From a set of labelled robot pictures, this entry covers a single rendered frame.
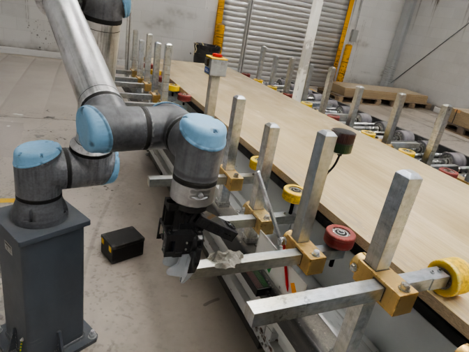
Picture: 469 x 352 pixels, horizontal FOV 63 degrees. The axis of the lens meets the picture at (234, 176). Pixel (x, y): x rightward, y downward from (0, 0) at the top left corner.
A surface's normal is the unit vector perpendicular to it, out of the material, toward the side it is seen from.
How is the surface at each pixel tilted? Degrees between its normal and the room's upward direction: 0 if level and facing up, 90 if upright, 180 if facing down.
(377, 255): 90
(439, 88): 90
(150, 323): 0
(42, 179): 90
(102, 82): 25
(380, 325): 90
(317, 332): 0
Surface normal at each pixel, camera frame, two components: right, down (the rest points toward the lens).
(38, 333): 0.75, 0.36
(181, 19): 0.33, 0.42
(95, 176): 0.52, 0.58
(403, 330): -0.91, 0.03
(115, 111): 0.37, -0.66
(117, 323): 0.16, -0.91
